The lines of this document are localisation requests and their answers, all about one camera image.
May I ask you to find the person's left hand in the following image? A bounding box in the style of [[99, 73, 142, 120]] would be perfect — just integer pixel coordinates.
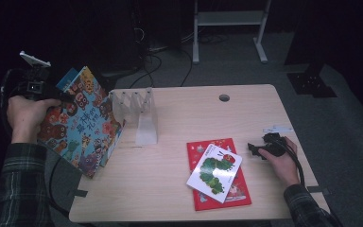
[[7, 95, 62, 145]]

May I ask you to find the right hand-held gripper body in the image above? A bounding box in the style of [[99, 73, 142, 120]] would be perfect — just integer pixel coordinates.
[[262, 125, 294, 158]]

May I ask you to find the white caterpillar picture book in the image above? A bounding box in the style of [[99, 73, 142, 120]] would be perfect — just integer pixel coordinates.
[[185, 144, 243, 204]]

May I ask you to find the right hand-held gripper cable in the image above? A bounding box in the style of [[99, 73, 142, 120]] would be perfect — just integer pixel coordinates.
[[277, 138, 306, 187]]

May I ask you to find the person's right hand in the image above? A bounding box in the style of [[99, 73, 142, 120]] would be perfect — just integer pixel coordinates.
[[258, 136, 301, 189]]

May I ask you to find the dark equipment cabinet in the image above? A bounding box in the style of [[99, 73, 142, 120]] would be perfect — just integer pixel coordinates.
[[84, 0, 146, 75]]

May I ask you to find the grey tape piece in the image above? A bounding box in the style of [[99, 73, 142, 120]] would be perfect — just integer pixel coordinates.
[[306, 185, 330, 195], [72, 188, 89, 198]]

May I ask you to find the black stand base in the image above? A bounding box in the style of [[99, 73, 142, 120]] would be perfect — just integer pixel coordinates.
[[286, 62, 338, 98], [94, 74, 117, 93]]

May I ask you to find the thin black cable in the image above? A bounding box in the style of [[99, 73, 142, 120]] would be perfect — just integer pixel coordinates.
[[180, 48, 194, 88], [129, 53, 164, 89]]

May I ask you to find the red picture book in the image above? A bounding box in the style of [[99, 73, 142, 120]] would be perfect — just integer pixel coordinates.
[[186, 137, 252, 212]]

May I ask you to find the clear acrylic book rack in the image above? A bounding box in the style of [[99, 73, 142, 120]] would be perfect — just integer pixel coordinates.
[[108, 87, 159, 146]]

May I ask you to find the animal pattern picture book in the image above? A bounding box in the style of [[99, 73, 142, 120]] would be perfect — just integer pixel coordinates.
[[37, 65, 126, 179]]

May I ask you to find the white metal stand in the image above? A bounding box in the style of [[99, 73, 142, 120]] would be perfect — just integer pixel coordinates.
[[192, 0, 272, 65]]

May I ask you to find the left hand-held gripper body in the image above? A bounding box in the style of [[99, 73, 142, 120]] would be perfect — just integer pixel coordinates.
[[18, 50, 61, 102]]

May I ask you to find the long black cable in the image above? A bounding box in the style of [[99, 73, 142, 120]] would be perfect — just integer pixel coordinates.
[[48, 155, 74, 218]]

